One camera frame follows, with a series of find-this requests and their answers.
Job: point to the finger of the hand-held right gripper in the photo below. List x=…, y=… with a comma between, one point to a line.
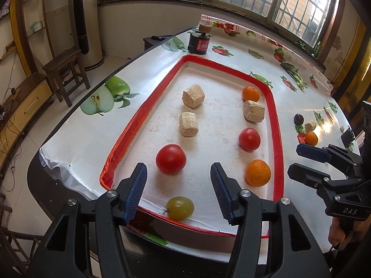
x=304, y=173
x=308, y=151

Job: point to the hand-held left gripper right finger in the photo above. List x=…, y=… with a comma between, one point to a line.
x=221, y=194

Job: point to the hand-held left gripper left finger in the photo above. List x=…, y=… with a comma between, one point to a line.
x=136, y=194

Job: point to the orange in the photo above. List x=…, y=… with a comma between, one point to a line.
x=311, y=138
x=258, y=173
x=250, y=93

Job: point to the green grape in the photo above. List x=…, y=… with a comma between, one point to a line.
x=180, y=207

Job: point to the red tomato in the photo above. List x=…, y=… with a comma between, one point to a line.
x=249, y=139
x=171, y=159

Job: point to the red-rimmed tray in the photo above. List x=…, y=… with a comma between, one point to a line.
x=217, y=115

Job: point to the person's right hand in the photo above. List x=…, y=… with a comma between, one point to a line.
x=336, y=234

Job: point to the dark purple plum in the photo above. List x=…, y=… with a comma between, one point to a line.
x=298, y=118

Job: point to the green leafy vegetable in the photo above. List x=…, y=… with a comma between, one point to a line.
x=294, y=73

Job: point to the green bottle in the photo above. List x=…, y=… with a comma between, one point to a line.
x=317, y=49

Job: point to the wooden cabinet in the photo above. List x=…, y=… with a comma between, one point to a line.
x=26, y=104

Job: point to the wooden stool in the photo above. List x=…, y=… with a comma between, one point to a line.
x=62, y=63

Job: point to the black side table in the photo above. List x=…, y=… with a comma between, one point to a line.
x=152, y=42

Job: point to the dark bottle with cork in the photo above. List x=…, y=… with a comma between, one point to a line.
x=200, y=43

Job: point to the standing air conditioner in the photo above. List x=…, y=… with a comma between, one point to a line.
x=92, y=34

